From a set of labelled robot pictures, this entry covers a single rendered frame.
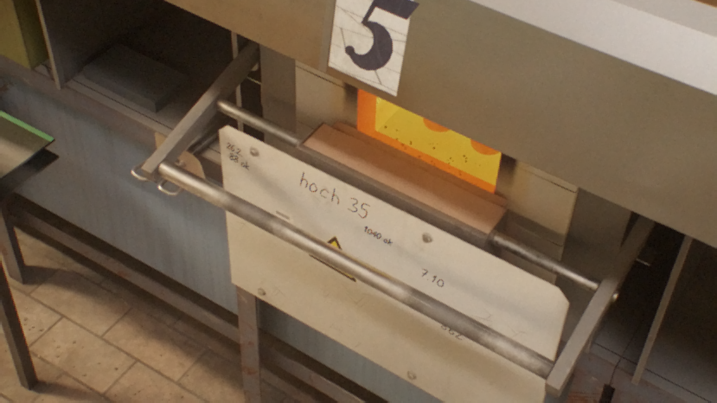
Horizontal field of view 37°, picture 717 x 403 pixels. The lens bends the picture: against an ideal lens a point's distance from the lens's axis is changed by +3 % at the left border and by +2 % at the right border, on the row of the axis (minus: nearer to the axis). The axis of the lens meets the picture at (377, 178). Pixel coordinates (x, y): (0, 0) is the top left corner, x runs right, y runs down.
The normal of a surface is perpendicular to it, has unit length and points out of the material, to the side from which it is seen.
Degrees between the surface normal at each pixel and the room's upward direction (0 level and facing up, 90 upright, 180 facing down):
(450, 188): 0
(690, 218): 80
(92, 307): 0
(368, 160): 0
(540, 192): 90
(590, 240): 90
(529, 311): 90
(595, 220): 90
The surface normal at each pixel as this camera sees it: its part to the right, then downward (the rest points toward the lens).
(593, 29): -0.41, 0.06
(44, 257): 0.04, -0.70
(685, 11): -0.25, -0.27
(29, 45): 0.84, 0.40
